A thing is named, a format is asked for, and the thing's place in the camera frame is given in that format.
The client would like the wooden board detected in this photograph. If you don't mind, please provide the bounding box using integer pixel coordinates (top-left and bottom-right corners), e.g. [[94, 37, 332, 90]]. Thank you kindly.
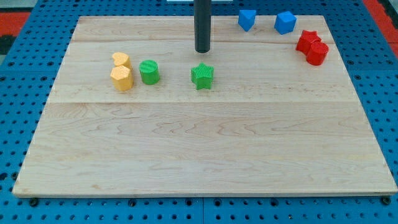
[[13, 16, 397, 198]]

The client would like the red cylinder block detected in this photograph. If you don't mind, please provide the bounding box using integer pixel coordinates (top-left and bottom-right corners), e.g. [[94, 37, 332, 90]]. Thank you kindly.
[[306, 42, 329, 66]]

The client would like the green cylinder block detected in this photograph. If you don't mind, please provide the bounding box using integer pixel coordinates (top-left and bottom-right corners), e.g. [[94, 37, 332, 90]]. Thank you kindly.
[[139, 60, 160, 85]]

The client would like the blue cube block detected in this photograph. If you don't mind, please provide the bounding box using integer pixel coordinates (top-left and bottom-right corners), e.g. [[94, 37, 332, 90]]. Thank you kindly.
[[274, 11, 297, 35]]

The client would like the red star block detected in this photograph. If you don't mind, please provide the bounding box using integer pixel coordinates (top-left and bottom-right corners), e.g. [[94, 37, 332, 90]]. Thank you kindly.
[[296, 30, 322, 55]]

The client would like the yellow hexagon block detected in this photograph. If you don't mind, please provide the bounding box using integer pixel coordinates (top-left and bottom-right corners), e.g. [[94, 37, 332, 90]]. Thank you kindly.
[[110, 65, 134, 91]]

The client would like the black cylindrical robot arm stick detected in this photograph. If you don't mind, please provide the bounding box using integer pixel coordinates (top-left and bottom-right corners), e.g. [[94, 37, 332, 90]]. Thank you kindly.
[[193, 0, 211, 54]]

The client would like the green star block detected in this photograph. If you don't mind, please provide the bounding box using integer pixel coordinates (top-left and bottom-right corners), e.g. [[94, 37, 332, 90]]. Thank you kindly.
[[191, 63, 214, 90]]

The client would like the yellow heart block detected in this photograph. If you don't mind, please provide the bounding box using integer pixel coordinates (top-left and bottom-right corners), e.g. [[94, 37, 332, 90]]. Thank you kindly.
[[112, 52, 132, 69]]

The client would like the blue triangle block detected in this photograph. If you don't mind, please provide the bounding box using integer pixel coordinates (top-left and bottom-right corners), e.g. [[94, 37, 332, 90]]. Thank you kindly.
[[238, 9, 257, 32]]

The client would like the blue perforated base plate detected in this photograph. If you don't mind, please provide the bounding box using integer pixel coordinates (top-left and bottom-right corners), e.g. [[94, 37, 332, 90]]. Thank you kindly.
[[1, 0, 397, 223]]

